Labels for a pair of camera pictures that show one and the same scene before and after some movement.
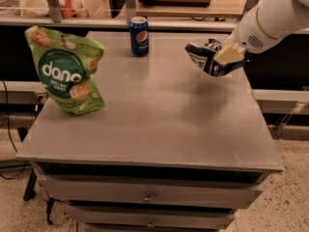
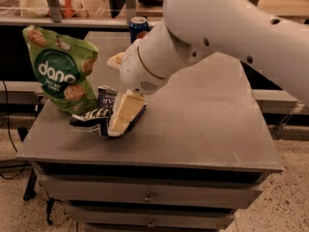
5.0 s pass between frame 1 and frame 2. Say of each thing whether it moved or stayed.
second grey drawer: stayed
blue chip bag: moved
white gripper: moved
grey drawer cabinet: stayed
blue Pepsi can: stayed
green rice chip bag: stayed
